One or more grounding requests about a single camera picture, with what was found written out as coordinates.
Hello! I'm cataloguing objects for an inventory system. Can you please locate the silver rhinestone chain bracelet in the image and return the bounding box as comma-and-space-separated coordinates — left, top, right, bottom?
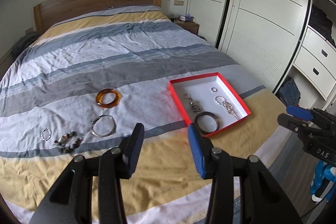
223, 101, 242, 121

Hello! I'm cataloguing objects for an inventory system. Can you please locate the white sliding wardrobe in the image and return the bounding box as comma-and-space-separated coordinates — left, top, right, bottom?
188, 0, 309, 90

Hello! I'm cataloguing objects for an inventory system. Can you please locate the dark beaded bracelet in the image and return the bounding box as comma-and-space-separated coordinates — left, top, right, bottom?
52, 130, 84, 154

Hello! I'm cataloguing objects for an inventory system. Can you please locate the striped duvet bed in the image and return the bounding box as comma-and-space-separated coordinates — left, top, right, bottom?
1, 5, 290, 223

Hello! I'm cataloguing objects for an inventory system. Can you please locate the silver keychain charm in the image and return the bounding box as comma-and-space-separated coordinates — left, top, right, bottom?
183, 94, 203, 113

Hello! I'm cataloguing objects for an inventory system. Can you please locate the wooden nightstand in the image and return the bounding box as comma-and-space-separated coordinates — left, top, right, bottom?
173, 19, 199, 35

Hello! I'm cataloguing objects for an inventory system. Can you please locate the dark brown bangle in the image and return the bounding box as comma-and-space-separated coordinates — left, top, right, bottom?
194, 111, 220, 135

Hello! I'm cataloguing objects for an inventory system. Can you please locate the thin silver bangle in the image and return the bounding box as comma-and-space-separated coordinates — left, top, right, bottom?
91, 115, 116, 138

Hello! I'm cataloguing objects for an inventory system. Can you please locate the dark clothes pile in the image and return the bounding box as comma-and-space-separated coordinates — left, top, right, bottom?
309, 5, 335, 47

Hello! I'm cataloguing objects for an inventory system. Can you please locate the right hand blue glove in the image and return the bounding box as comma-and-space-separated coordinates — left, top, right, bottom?
310, 160, 335, 202

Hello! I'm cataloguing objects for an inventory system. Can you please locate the red jewelry box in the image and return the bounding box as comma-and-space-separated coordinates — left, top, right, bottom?
168, 72, 251, 138

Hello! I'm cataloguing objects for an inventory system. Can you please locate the small twisted silver bracelet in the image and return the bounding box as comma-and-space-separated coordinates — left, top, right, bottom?
40, 127, 53, 142

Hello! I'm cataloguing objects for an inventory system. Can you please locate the amber resin bangle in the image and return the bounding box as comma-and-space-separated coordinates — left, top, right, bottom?
96, 89, 122, 109

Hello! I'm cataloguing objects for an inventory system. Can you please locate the wooden headboard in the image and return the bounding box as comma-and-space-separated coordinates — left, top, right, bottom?
33, 0, 162, 35

